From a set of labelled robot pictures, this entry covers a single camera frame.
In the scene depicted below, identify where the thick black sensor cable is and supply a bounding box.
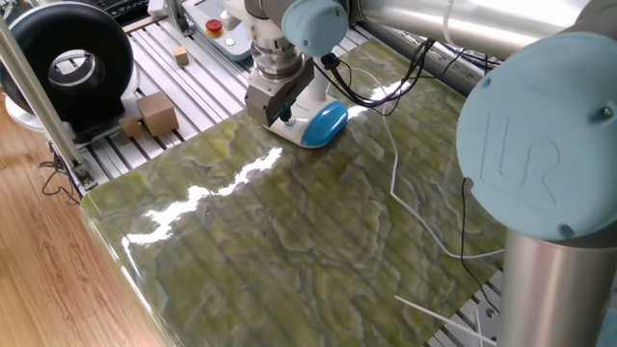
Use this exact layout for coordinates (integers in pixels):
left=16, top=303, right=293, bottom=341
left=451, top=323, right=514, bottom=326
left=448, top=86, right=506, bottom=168
left=320, top=40, right=438, bottom=110

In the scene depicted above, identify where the blue and white desk lamp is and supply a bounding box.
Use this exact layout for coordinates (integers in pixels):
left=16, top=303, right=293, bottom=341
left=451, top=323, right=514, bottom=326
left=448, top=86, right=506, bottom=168
left=262, top=55, right=350, bottom=149

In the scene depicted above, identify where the aluminium frame post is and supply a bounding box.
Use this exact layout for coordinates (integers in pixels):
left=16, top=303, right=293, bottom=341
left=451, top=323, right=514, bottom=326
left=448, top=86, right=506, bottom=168
left=0, top=18, right=97, bottom=192
left=163, top=0, right=194, bottom=38

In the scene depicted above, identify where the black ring-shaped device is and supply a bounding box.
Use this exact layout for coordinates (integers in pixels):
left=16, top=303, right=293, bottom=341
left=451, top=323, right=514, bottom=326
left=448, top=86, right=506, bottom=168
left=0, top=2, right=141, bottom=134

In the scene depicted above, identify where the small cardboard cube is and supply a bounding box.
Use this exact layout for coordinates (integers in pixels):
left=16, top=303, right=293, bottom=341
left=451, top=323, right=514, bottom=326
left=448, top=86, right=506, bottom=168
left=119, top=115, right=145, bottom=139

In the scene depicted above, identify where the silver Schunk gripper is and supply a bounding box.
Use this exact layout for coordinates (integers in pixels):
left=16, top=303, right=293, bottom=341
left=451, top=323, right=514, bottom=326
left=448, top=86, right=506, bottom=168
left=243, top=57, right=317, bottom=129

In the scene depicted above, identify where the white plastic strip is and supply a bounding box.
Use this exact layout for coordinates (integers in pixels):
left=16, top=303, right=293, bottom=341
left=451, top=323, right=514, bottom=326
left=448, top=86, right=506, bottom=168
left=393, top=294, right=498, bottom=347

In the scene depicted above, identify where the white zip tie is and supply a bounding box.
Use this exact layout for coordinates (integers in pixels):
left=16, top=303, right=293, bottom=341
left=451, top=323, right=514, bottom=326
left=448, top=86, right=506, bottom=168
left=441, top=0, right=459, bottom=48

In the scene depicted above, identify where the green marble pattern mat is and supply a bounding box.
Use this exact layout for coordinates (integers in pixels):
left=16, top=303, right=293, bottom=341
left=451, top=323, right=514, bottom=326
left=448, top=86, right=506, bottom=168
left=79, top=38, right=512, bottom=347

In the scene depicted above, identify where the thin black wire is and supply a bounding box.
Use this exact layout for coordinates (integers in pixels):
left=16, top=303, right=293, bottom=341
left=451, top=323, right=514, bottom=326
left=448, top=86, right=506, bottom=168
left=39, top=142, right=81, bottom=206
left=457, top=176, right=502, bottom=314

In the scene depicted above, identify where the brown cardboard box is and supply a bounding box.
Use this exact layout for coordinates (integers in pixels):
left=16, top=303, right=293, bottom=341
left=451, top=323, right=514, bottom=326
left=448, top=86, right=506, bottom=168
left=135, top=91, right=180, bottom=138

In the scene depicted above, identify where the white lamp power cord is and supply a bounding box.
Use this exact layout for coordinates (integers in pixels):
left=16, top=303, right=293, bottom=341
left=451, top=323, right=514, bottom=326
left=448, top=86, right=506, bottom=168
left=332, top=66, right=506, bottom=260

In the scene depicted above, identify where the grey teach pendant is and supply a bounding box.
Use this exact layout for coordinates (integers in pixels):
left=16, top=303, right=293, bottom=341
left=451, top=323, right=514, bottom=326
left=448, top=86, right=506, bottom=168
left=182, top=0, right=255, bottom=62

